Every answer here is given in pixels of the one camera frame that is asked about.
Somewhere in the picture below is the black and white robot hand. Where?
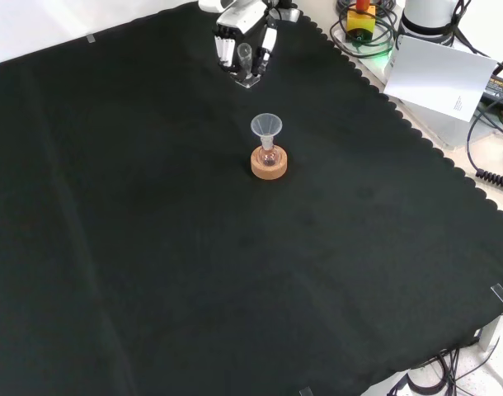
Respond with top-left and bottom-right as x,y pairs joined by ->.
212,0 -> 280,82

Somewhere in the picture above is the clear graduated cylinder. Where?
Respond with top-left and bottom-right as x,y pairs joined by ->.
234,42 -> 263,90

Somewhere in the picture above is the clear round-bottom flask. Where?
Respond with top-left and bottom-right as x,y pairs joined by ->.
257,138 -> 281,168

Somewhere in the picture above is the clear plastic funnel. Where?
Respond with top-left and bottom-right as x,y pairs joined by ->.
250,114 -> 283,144

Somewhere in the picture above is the yellow stop button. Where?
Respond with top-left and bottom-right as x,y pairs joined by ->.
345,0 -> 378,45

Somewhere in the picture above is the pale board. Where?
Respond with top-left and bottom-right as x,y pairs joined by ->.
383,34 -> 499,123

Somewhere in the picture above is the black cloth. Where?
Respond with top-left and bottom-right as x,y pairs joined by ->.
0,0 -> 503,396

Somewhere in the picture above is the black power adapter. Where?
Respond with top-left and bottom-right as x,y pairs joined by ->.
479,75 -> 503,105

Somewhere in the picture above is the black cable loop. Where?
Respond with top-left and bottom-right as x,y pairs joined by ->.
328,0 -> 402,58

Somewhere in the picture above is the cork ring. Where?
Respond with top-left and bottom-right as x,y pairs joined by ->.
250,144 -> 289,181

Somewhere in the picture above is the black coiled cable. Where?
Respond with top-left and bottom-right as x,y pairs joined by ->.
465,101 -> 503,191

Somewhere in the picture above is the white metal bracket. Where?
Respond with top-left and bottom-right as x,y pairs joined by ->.
477,307 -> 503,352

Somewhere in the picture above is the black cable bundle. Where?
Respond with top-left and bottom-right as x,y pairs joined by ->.
385,348 -> 467,396

